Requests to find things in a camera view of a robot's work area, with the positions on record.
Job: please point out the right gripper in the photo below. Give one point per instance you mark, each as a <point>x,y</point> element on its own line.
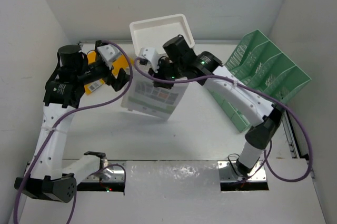
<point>161,61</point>

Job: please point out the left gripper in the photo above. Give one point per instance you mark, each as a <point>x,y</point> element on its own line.
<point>117,83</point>

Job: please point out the yellow folder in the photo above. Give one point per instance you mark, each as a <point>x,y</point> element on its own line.
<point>120,63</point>

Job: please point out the white printed booklet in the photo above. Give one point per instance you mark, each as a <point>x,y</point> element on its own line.
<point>143,97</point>

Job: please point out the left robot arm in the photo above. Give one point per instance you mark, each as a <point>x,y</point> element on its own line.
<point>45,178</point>

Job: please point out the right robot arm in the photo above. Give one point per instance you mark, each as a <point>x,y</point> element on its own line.
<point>263,116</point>

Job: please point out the white three-drawer organizer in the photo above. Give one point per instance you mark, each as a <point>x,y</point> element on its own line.
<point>155,32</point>

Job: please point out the green file rack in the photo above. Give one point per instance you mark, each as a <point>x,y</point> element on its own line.
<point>259,64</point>

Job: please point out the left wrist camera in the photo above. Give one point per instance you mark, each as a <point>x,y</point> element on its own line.
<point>109,54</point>

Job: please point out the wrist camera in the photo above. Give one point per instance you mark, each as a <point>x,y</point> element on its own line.
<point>109,54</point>
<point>152,56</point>

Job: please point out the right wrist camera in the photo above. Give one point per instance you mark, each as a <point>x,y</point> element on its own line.
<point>152,56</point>

